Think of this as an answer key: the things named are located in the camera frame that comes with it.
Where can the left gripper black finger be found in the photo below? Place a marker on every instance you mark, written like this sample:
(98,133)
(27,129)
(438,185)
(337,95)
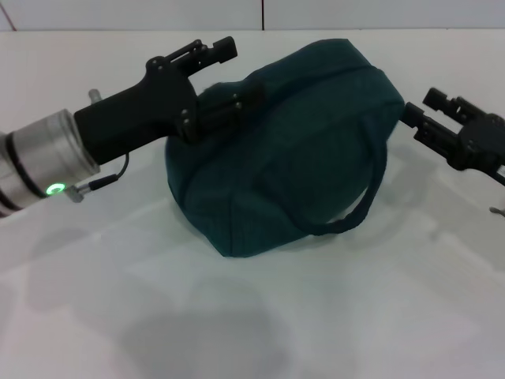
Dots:
(201,55)
(225,108)

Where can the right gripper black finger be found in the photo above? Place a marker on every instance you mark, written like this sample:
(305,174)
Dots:
(453,103)
(430,130)

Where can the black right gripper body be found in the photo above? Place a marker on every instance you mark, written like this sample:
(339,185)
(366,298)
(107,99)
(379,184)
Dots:
(483,146)

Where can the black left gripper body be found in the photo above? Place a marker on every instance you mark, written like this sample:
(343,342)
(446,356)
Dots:
(134,114)

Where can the dark teal zipper bag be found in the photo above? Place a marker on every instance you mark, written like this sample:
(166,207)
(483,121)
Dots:
(296,158)

